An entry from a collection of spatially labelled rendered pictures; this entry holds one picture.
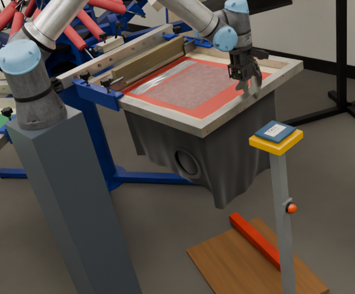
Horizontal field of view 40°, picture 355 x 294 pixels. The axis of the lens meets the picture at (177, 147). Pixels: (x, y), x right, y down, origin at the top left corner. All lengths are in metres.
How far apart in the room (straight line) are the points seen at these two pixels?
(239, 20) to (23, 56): 0.70
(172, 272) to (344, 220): 0.94
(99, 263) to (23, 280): 1.12
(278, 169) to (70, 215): 0.72
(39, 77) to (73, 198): 0.40
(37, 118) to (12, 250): 1.69
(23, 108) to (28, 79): 0.10
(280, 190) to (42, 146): 0.83
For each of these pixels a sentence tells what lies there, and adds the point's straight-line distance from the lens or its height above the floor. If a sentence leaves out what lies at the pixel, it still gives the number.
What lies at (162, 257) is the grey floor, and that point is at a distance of 2.65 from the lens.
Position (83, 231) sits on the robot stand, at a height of 0.81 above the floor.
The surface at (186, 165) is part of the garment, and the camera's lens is 1.97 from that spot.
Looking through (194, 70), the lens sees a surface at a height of 0.97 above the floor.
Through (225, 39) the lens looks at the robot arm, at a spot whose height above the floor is 1.31.
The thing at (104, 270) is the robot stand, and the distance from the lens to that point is 1.82.
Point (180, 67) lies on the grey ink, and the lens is 2.21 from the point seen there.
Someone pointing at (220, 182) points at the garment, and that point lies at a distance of 1.95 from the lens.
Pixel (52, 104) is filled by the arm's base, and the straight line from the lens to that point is 1.49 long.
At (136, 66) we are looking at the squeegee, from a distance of 2.15.
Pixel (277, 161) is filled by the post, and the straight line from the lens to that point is 1.69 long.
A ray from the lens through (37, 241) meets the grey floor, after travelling 3.05.
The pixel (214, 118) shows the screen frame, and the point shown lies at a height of 1.02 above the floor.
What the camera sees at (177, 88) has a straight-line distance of 2.04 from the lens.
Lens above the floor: 1.84
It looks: 32 degrees down
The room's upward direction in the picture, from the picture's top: 12 degrees counter-clockwise
